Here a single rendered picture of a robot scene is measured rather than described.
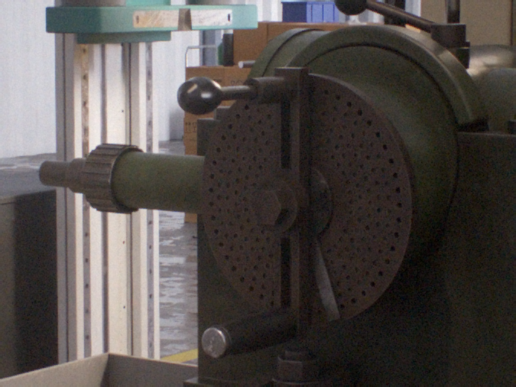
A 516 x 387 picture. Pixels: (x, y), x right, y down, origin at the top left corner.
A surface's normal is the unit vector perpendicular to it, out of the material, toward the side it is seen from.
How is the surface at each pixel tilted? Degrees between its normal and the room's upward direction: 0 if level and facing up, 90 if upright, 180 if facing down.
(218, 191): 90
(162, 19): 90
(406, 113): 45
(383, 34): 90
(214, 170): 90
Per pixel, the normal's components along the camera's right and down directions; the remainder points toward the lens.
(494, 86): -0.34, -0.74
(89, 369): 0.82, 0.07
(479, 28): -0.58, 0.09
